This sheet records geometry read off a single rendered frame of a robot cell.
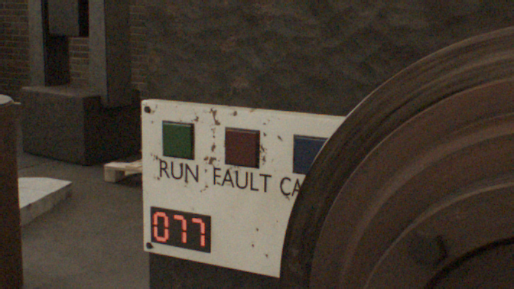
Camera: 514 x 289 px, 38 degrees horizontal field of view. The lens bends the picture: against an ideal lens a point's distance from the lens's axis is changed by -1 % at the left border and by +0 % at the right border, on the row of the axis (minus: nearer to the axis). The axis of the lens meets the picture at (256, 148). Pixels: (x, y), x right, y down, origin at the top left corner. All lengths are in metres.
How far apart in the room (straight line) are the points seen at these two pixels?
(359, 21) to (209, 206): 0.26
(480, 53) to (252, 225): 0.35
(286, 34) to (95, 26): 5.19
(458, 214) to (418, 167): 0.07
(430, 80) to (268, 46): 0.26
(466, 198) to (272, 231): 0.34
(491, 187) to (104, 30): 5.46
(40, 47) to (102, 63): 0.77
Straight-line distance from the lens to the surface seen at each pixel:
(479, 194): 0.49
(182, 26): 0.84
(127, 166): 5.33
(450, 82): 0.57
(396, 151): 0.57
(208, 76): 0.82
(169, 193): 0.85
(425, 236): 0.50
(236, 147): 0.79
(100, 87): 5.95
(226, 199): 0.81
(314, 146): 0.75
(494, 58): 0.57
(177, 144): 0.83
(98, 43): 5.93
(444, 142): 0.56
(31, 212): 4.63
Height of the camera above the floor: 1.36
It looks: 12 degrees down
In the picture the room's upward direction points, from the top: 1 degrees clockwise
